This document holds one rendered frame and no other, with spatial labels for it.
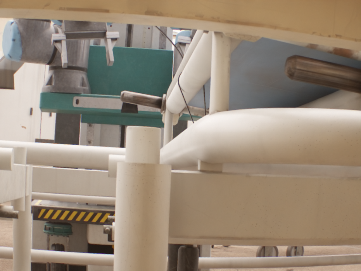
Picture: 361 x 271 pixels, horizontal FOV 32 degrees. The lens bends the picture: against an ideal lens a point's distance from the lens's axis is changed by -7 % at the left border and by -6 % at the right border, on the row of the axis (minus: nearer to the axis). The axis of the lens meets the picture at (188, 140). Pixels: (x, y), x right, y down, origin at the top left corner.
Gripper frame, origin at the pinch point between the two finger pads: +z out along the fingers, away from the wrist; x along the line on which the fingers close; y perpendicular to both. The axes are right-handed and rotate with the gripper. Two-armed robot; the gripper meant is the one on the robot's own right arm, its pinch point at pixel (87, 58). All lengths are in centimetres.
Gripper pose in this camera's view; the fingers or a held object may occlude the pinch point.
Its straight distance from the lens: 186.4
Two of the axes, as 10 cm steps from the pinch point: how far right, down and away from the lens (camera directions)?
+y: -2.9, 4.4, 8.5
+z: 1.9, 9.0, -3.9
